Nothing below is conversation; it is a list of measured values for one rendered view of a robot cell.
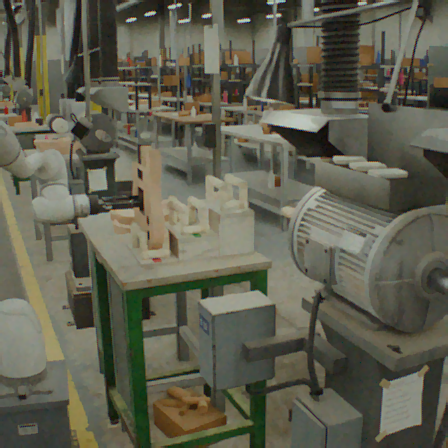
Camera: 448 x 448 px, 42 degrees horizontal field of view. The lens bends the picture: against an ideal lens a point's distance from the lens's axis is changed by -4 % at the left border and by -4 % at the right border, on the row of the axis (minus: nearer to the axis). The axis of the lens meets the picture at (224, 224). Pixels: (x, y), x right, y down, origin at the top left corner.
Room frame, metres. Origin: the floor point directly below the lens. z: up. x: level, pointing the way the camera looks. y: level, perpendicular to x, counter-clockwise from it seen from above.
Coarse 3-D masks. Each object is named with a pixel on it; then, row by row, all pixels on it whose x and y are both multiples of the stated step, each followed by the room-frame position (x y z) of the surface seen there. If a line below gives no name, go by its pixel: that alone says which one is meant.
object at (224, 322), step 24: (216, 312) 1.26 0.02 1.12; (240, 312) 1.27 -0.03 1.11; (264, 312) 1.29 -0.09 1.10; (216, 336) 1.25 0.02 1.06; (240, 336) 1.27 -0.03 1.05; (264, 336) 1.29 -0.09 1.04; (216, 360) 1.25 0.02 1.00; (240, 360) 1.27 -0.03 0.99; (264, 360) 1.29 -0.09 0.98; (216, 384) 1.25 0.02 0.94; (240, 384) 1.27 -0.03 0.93; (288, 384) 1.24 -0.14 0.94
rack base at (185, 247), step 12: (168, 228) 2.34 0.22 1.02; (180, 228) 2.33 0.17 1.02; (180, 240) 2.19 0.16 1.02; (192, 240) 2.20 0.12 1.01; (204, 240) 2.22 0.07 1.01; (216, 240) 2.23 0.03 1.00; (180, 252) 2.19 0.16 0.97; (192, 252) 2.20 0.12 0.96; (204, 252) 2.22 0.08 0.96; (216, 252) 2.23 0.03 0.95
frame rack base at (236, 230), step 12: (216, 204) 2.40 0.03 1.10; (216, 216) 2.26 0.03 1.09; (228, 216) 2.25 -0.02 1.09; (240, 216) 2.27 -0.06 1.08; (252, 216) 2.28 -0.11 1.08; (216, 228) 2.26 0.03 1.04; (228, 228) 2.25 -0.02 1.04; (240, 228) 2.27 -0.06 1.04; (252, 228) 2.28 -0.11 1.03; (228, 240) 2.25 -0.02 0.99; (240, 240) 2.27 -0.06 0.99; (252, 240) 2.28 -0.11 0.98; (228, 252) 2.25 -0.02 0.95; (240, 252) 2.27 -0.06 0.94; (252, 252) 2.28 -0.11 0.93
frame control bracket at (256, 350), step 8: (272, 336) 1.30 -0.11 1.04; (280, 336) 1.29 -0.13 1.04; (288, 336) 1.29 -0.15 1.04; (296, 336) 1.29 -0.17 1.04; (304, 336) 1.29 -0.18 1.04; (320, 336) 1.31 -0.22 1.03; (248, 344) 1.26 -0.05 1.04; (256, 344) 1.25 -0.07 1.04; (264, 344) 1.25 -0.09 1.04; (272, 344) 1.26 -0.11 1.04; (280, 344) 1.27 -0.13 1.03; (288, 344) 1.27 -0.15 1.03; (296, 344) 1.28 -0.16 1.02; (248, 352) 1.24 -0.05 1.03; (256, 352) 1.24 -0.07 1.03; (264, 352) 1.25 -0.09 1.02; (272, 352) 1.26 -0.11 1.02; (280, 352) 1.27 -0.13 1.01; (288, 352) 1.27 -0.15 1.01; (296, 352) 1.28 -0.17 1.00; (248, 360) 1.24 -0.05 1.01; (256, 360) 1.24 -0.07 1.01
